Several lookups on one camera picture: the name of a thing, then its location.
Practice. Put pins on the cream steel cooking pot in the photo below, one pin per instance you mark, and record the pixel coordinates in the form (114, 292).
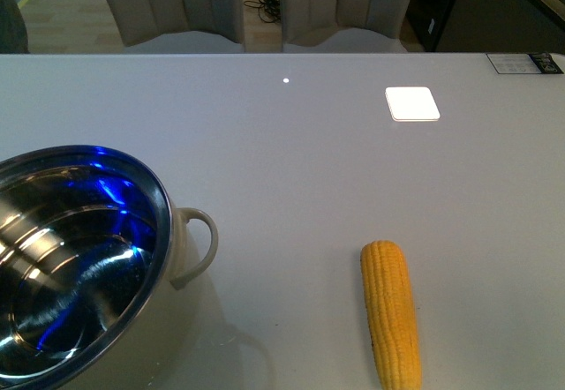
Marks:
(95, 261)

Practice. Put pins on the beige upholstered chair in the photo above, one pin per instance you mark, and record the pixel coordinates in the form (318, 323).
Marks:
(180, 26)
(342, 26)

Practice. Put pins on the right beige upholstered chair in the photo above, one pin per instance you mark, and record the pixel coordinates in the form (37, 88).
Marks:
(342, 26)

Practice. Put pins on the dark grey cabinet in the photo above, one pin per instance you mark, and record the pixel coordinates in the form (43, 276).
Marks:
(427, 19)

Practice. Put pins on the black white table label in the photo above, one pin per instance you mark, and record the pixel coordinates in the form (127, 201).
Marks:
(524, 63)

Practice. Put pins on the left beige upholstered chair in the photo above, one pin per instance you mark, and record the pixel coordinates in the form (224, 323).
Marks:
(180, 26)

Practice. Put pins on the yellow corn cob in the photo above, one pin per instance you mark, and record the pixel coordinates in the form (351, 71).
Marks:
(391, 315)

